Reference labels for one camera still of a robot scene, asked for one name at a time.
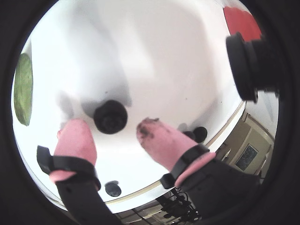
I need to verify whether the green dried leaf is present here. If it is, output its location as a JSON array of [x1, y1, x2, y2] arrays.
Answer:
[[13, 52, 34, 127]]

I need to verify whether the pink-tipped gripper finger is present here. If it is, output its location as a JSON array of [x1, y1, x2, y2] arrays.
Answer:
[[136, 118, 261, 216], [36, 119, 123, 225]]

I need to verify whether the dark wall board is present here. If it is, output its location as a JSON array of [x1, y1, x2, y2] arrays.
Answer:
[[235, 144, 258, 169]]

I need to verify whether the large dusty blueberry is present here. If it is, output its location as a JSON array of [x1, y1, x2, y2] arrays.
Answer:
[[105, 181, 122, 197]]

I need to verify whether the red collapsible silicone funnel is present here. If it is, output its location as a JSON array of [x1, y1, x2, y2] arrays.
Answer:
[[223, 6, 262, 39]]

